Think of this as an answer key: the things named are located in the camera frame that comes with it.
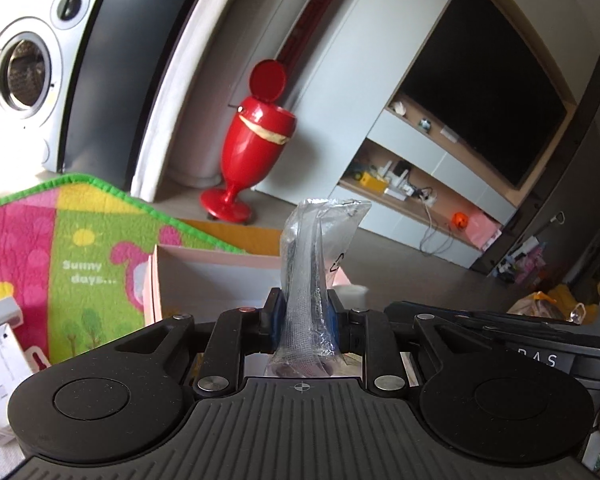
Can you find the white leaning board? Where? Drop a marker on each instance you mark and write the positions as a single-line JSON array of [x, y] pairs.
[[190, 85]]

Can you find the pink paper bag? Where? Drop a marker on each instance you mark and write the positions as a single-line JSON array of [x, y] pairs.
[[485, 230]]

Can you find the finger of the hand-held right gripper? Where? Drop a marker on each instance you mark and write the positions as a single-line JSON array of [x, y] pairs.
[[505, 327]]

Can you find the black television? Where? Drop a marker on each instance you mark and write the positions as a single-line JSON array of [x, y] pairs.
[[485, 75]]

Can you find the clear plastic bag black items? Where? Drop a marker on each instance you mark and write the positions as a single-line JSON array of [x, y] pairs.
[[305, 260]]

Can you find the red hanging scroll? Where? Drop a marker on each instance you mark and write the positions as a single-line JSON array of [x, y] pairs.
[[310, 15]]

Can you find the colourful cartoon play mat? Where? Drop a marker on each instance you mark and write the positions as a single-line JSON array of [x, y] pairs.
[[80, 240]]

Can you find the pink cardboard box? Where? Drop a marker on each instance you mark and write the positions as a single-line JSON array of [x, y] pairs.
[[210, 280]]

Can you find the white cardboard box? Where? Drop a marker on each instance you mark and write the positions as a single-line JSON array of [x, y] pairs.
[[5, 365]]

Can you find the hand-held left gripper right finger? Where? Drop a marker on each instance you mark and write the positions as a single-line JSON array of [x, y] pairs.
[[333, 312]]

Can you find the red pedestal trash bin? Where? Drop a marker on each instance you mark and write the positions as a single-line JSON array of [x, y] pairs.
[[255, 130]]

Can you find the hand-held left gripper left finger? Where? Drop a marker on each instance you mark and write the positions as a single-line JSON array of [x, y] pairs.
[[279, 312]]

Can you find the orange pumpkin toy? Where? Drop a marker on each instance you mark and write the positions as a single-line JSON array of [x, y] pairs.
[[459, 221]]

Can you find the silver washing machine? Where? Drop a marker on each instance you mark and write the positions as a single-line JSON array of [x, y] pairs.
[[35, 60]]

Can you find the white tv cabinet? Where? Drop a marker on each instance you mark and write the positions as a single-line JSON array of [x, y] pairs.
[[420, 160]]

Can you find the white power strip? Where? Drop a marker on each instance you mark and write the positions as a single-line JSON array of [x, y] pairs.
[[396, 193]]

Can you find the yellow box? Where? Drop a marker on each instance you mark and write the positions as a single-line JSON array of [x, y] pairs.
[[374, 182]]

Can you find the yellow plastic bag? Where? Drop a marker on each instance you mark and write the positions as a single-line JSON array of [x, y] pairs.
[[550, 305]]

